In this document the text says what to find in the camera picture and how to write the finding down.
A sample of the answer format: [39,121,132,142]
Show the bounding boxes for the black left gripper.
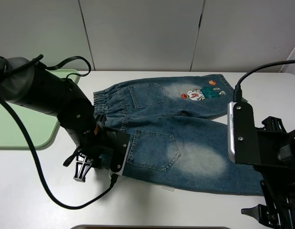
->
[73,114,113,182]

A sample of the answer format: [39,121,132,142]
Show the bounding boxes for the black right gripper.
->
[241,116,295,229]

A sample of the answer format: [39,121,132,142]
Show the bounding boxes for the blue children's denim shorts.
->
[93,74,263,196]

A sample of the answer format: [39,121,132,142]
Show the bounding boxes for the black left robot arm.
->
[0,54,103,182]

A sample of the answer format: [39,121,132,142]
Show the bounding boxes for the light green plastic tray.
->
[0,69,81,150]

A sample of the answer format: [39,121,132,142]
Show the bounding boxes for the clear tape piece lower centre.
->
[161,185,175,192]

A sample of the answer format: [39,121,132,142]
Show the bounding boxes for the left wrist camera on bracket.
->
[107,129,131,176]

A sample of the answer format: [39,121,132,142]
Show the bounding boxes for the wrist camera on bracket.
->
[227,102,292,167]
[107,129,131,176]

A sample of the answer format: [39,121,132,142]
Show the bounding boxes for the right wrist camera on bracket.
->
[227,102,292,167]

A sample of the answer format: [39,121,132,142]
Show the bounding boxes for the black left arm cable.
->
[0,55,119,210]

